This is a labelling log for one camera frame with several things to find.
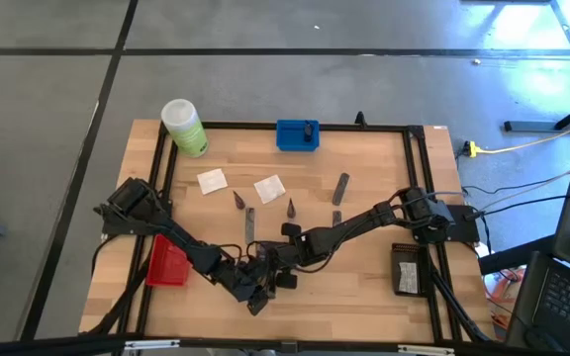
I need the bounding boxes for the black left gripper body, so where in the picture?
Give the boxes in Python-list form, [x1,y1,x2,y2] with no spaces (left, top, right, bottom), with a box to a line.
[225,256,272,317]

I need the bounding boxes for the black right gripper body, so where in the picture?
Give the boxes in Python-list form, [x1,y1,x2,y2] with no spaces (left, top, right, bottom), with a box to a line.
[274,222,329,291]

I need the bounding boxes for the white square packet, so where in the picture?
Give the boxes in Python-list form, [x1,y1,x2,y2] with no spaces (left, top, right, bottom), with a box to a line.
[196,167,229,196]
[253,173,287,205]

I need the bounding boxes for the white printed rectangular sachet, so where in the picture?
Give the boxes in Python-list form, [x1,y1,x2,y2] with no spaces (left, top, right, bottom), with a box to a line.
[397,260,419,296]

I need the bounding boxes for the red plastic basket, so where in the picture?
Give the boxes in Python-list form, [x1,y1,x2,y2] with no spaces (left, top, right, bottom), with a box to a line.
[144,233,192,288]

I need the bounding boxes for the black plastic basket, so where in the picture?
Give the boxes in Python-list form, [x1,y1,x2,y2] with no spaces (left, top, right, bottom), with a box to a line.
[390,241,432,298]

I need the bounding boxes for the blue plastic basket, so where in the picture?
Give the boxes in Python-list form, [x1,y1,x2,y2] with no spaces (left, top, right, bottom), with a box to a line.
[275,119,321,153]

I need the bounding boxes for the green disinfecting wipes canister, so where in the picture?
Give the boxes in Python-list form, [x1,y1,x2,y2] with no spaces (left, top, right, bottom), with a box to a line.
[159,98,211,159]

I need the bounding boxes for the black support bar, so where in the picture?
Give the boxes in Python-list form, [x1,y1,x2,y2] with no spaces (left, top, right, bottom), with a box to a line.
[477,234,558,276]

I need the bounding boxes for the black overhead beam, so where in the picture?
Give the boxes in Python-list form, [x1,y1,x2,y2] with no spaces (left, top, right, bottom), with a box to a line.
[0,331,570,356]

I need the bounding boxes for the black desk leg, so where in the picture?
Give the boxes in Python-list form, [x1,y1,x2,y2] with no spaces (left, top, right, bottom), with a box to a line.
[504,92,570,134]

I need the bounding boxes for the black aluminium table frame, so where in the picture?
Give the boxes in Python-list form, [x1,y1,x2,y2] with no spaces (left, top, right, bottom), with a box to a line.
[115,120,466,347]

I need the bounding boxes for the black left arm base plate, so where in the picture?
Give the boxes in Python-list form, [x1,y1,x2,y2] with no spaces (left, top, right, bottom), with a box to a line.
[97,197,173,236]

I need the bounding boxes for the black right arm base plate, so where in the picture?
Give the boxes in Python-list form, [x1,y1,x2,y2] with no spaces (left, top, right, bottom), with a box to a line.
[409,203,480,244]

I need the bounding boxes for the yellow extension cord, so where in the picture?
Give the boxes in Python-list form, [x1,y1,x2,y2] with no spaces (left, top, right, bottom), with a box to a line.
[465,116,570,158]

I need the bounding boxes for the black power cable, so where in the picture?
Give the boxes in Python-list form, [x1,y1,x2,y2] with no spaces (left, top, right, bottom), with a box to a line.
[462,193,570,222]

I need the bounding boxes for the grey cable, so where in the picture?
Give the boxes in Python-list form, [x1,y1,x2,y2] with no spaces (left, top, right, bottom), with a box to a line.
[480,150,570,212]

